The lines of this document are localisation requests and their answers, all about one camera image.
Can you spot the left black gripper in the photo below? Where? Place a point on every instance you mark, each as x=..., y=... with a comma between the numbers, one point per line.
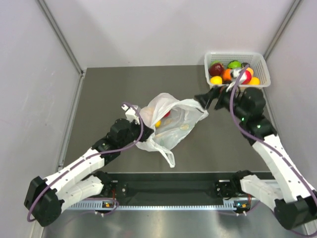
x=147, y=132

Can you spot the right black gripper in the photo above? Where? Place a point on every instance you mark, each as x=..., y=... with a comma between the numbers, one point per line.
x=205, y=99

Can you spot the orange fruit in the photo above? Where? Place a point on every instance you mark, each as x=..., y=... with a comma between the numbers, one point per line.
x=226, y=76

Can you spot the white printed plastic bag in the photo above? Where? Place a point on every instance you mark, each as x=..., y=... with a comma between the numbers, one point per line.
x=184, y=115

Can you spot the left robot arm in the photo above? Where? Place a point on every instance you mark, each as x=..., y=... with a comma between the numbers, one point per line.
x=48, y=197

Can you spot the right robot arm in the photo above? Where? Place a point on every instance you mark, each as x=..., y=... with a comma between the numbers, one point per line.
x=294, y=203

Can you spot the yellow fruit in bag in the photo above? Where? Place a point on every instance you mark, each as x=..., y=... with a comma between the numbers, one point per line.
x=157, y=124

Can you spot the green striped fruit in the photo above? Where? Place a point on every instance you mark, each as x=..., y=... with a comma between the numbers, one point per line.
x=234, y=64

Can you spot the small red fruit in bag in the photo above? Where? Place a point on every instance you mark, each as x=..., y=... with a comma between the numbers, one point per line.
x=167, y=114

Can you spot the yellow lemon left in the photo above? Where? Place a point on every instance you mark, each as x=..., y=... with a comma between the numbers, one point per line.
x=217, y=80

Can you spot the yellow lemon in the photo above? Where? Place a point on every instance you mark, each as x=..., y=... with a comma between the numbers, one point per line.
x=254, y=81
x=217, y=80

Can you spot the red apple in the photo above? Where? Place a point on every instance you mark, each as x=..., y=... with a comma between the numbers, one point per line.
x=216, y=69

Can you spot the yellow lemon right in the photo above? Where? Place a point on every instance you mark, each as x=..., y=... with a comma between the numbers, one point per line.
x=254, y=81

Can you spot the white perforated plastic basket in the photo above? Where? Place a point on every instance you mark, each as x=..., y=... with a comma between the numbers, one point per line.
x=255, y=60

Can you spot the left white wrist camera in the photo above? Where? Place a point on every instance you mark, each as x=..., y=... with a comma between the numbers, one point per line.
x=130, y=113

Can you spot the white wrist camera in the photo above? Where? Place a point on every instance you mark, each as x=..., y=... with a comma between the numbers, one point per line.
x=236, y=75
x=130, y=113

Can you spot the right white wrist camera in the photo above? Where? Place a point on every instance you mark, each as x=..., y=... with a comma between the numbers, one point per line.
x=236, y=75

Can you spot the slotted cable duct rail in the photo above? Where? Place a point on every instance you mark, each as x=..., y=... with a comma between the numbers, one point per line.
x=100, y=205

